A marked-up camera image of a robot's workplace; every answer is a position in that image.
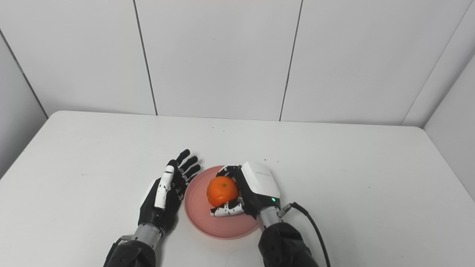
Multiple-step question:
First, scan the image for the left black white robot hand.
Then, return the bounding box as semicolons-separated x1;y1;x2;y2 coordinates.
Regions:
138;149;202;235

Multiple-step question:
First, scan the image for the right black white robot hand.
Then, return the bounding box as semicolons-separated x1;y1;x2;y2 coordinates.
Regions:
210;161;281;220

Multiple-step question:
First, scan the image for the orange fruit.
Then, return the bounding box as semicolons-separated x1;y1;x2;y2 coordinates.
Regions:
207;176;239;207

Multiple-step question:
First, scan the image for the pink round plate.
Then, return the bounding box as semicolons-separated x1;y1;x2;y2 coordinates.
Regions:
184;165;260;240

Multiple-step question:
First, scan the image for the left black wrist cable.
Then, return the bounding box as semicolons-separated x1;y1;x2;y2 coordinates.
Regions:
107;235;134;262

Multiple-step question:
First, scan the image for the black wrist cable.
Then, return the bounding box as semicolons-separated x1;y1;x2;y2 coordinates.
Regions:
278;202;331;267
107;235;134;262

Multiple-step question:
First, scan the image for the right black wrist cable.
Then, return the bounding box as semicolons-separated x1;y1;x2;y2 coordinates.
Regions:
278;202;331;267

